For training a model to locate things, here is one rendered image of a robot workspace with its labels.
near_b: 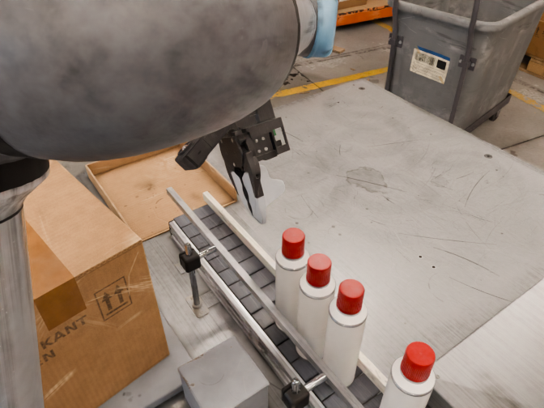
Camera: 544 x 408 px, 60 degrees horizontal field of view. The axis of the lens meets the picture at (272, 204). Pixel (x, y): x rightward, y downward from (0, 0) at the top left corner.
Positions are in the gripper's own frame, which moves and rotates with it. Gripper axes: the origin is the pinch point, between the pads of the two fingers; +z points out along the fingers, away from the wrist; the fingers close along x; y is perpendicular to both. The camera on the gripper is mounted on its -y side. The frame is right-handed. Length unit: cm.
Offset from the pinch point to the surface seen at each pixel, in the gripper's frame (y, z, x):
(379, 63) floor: 243, -7, 231
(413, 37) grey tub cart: 170, -19, 123
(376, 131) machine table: 63, 3, 42
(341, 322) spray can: -0.6, 12.4, -17.4
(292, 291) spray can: -0.2, 11.3, -5.4
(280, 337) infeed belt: -2.0, 20.7, 0.6
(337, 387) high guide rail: -3.4, 21.1, -16.6
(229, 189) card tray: 12.5, 2.4, 39.0
